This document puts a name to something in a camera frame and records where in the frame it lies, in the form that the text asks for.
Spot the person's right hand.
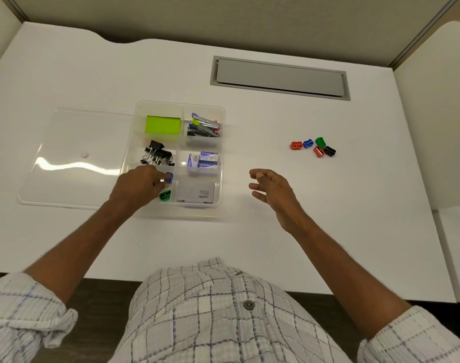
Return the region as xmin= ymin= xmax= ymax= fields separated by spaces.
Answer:
xmin=249 ymin=169 xmax=305 ymax=234

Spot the person's left hand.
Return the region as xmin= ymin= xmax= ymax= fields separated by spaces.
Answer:
xmin=108 ymin=165 xmax=166 ymax=211

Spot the person's right forearm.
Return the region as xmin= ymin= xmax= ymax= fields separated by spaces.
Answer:
xmin=290 ymin=215 xmax=412 ymax=341

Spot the person's left forearm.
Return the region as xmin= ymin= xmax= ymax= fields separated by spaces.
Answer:
xmin=23 ymin=200 xmax=137 ymax=307

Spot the pile of black binder clips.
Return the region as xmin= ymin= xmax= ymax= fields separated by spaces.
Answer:
xmin=140 ymin=140 xmax=176 ymax=166

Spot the clear plastic organizer tray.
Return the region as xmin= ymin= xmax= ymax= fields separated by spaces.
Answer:
xmin=120 ymin=100 xmax=225 ymax=209

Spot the grey white eraser box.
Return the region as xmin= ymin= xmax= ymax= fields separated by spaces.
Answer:
xmin=176 ymin=181 xmax=216 ymax=205

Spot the green sticky note pad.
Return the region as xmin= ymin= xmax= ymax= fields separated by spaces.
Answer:
xmin=145 ymin=115 xmax=182 ymax=135

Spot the clear plastic lid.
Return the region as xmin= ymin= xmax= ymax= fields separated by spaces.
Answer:
xmin=18 ymin=107 xmax=134 ymax=210

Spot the white plaid shirt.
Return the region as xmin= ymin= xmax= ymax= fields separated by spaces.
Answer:
xmin=0 ymin=256 xmax=460 ymax=363

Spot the green handled stapler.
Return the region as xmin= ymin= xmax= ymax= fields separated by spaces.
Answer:
xmin=191 ymin=113 xmax=220 ymax=130

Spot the grey desk cable cover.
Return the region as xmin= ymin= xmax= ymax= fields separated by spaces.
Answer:
xmin=210 ymin=55 xmax=351 ymax=102

